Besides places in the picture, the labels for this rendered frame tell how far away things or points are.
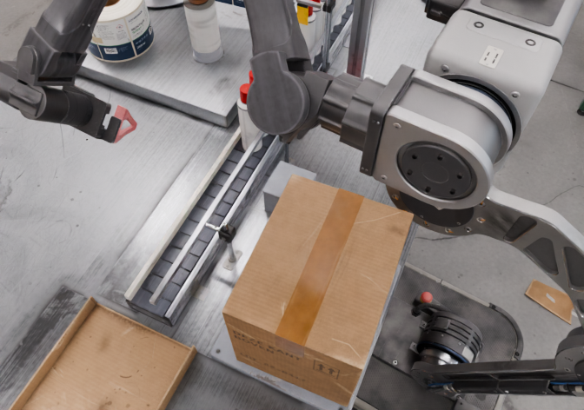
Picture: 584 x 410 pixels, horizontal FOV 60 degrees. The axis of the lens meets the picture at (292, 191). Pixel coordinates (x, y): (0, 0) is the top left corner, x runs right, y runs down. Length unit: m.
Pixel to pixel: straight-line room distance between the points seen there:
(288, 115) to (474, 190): 0.23
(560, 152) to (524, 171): 0.23
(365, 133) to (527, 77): 0.18
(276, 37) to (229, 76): 0.88
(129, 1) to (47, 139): 0.45
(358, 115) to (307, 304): 0.37
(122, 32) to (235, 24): 0.35
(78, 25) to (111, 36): 0.73
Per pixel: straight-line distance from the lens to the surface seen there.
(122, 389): 1.15
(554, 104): 2.96
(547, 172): 2.65
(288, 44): 0.63
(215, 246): 1.19
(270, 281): 0.86
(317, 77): 0.61
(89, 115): 0.96
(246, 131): 1.25
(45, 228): 1.38
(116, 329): 1.19
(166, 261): 1.18
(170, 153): 1.41
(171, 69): 1.56
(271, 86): 0.62
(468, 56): 0.61
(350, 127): 0.59
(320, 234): 0.90
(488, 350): 1.86
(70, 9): 0.84
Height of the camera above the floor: 1.91
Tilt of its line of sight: 56 degrees down
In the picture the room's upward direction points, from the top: straight up
